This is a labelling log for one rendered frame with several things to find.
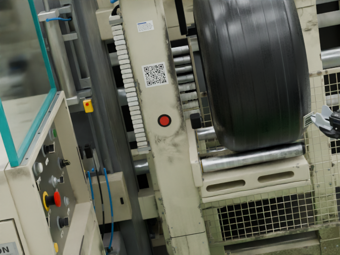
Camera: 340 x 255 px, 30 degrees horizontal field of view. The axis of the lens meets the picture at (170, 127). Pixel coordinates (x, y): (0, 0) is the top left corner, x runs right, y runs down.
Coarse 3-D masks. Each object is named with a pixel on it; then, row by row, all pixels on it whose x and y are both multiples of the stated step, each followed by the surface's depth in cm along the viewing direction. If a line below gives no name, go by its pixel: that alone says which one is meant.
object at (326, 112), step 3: (324, 105) 188; (324, 108) 189; (327, 108) 188; (321, 111) 191; (324, 111) 190; (327, 111) 189; (330, 111) 188; (315, 114) 193; (321, 114) 192; (324, 114) 191; (327, 114) 190; (330, 114) 189; (324, 117) 191; (327, 117) 190; (327, 120) 191
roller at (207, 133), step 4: (204, 128) 235; (208, 128) 234; (212, 128) 234; (200, 132) 233; (204, 132) 233; (208, 132) 233; (212, 132) 233; (200, 136) 233; (204, 136) 233; (208, 136) 233; (212, 136) 234; (216, 136) 234; (200, 140) 235
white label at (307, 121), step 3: (309, 114) 193; (312, 114) 194; (303, 117) 192; (306, 117) 193; (309, 117) 194; (303, 120) 193; (306, 120) 194; (309, 120) 195; (303, 123) 195; (306, 123) 196; (309, 123) 196; (303, 126) 196; (306, 126) 197
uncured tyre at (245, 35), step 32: (224, 0) 189; (256, 0) 187; (288, 0) 189; (224, 32) 184; (256, 32) 183; (288, 32) 183; (224, 64) 184; (256, 64) 183; (288, 64) 183; (224, 96) 186; (256, 96) 186; (288, 96) 186; (224, 128) 194; (256, 128) 192; (288, 128) 194
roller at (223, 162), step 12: (288, 144) 207; (300, 144) 206; (216, 156) 209; (228, 156) 207; (240, 156) 207; (252, 156) 206; (264, 156) 206; (276, 156) 206; (288, 156) 207; (204, 168) 207; (216, 168) 208
